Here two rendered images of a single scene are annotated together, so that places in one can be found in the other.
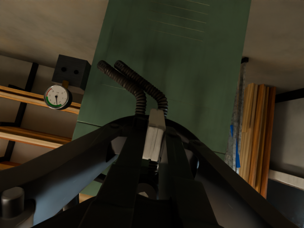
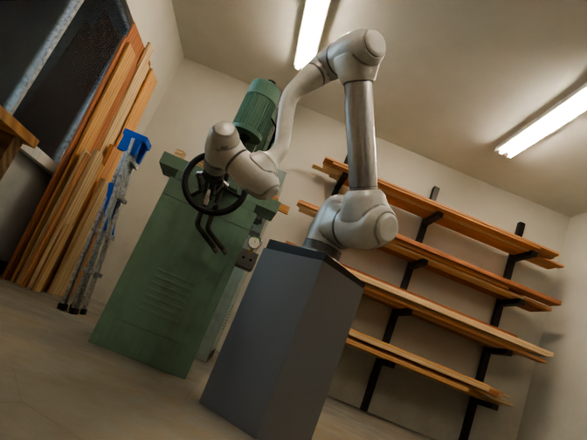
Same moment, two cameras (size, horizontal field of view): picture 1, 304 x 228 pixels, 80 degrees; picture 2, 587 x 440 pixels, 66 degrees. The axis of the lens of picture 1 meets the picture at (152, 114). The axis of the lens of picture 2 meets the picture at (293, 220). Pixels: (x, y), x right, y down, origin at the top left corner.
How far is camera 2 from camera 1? 1.63 m
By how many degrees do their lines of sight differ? 22
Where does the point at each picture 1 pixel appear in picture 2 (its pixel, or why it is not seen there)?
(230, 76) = (144, 240)
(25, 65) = (379, 409)
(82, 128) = (246, 225)
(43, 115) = (359, 321)
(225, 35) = (140, 269)
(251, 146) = (66, 204)
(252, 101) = (44, 264)
